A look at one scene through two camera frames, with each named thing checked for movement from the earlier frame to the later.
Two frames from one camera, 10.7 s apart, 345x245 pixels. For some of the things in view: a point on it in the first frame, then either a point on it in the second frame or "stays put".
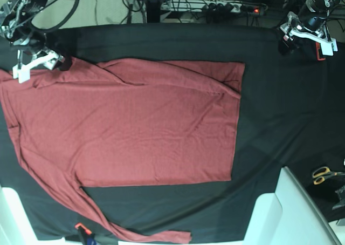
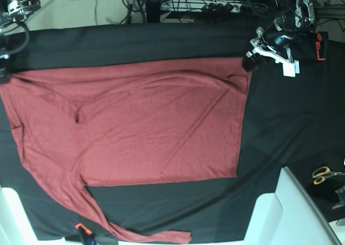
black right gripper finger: [299, 43] -> [261, 61]
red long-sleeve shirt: [96, 123] stays put
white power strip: [231, 6] stays put
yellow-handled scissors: [321, 173] stays put
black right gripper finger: [284, 47] -> [246, 63]
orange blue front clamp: [89, 236] stays put
